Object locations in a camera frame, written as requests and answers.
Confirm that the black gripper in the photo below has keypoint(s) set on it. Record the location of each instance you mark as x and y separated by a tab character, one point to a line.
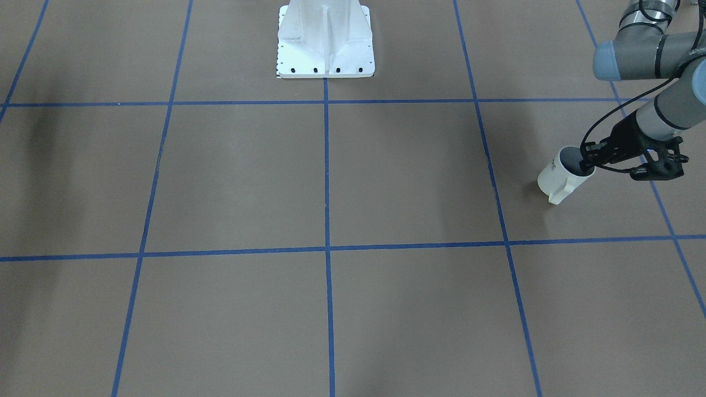
624	137

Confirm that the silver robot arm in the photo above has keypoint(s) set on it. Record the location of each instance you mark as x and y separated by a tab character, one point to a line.
641	50

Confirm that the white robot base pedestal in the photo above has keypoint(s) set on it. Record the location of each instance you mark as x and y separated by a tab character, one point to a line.
324	39

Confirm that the white plastic mug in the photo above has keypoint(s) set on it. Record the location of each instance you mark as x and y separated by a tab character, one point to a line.
564	174

